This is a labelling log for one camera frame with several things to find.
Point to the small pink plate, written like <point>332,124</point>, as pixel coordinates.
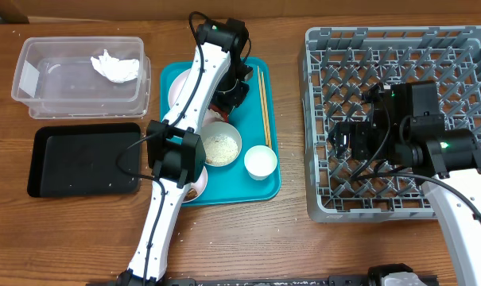
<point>199,185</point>

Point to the black tray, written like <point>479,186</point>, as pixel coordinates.
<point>81,160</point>

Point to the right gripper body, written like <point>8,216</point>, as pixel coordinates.
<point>366,141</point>

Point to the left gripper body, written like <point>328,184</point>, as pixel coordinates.
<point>231,91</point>

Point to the white cup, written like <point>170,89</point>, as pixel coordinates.
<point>260,161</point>

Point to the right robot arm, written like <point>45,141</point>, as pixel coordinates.
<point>406,137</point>

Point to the white napkin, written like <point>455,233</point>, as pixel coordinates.
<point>114,69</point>

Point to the large white plate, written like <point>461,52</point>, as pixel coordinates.
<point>175,89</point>

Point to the brown food scrap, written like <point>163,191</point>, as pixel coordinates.
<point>192,193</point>

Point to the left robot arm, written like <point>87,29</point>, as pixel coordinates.
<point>217,81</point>

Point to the grey bowl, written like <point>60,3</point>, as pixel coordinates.
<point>217,128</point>

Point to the red snack wrapper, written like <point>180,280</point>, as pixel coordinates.
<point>216,114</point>

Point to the clear plastic bin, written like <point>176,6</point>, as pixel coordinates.
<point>54,78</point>

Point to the grey dishwasher rack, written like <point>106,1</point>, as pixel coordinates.
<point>337,65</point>

